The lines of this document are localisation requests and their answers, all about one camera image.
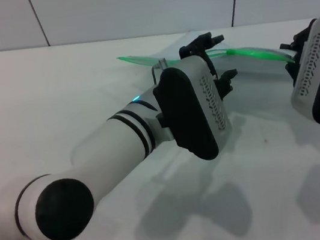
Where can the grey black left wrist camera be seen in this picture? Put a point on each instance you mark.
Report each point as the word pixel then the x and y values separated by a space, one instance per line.
pixel 186 112

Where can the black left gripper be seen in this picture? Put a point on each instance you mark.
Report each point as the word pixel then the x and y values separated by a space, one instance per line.
pixel 212 69

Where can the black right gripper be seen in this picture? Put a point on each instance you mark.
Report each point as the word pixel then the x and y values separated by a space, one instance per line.
pixel 306 34

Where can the green zipper slider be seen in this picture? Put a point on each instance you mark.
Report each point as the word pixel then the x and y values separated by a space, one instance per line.
pixel 231 51

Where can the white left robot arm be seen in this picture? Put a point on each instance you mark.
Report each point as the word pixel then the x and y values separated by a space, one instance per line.
pixel 106 146

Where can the clear green-zip document bag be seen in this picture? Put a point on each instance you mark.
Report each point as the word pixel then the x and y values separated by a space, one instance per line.
pixel 256 53

